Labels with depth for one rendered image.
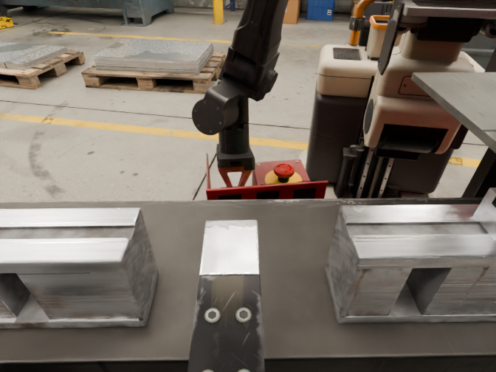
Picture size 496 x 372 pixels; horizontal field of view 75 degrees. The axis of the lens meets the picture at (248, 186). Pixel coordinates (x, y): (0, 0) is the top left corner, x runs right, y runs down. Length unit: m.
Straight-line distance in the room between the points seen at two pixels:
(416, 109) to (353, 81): 0.32
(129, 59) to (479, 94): 3.06
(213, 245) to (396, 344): 0.20
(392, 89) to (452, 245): 0.72
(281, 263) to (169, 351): 0.14
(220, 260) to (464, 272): 0.20
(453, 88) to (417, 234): 0.26
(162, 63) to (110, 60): 0.50
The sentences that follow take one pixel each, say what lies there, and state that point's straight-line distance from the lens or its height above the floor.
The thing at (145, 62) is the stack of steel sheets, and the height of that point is 0.23.
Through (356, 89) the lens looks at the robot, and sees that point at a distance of 1.24.
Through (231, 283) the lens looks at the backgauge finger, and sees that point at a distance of 0.19.
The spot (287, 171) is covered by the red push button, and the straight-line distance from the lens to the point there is 0.60.
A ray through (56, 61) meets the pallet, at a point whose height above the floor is 0.14.
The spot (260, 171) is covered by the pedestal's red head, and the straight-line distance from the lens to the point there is 0.65.
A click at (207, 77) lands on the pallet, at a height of 0.14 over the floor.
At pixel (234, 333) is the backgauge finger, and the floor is 1.00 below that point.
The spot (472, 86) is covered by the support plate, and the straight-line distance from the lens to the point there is 0.53.
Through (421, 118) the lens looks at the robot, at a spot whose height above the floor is 0.77.
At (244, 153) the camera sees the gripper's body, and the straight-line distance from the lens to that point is 0.59.
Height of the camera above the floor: 1.16
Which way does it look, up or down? 38 degrees down
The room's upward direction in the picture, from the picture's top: straight up
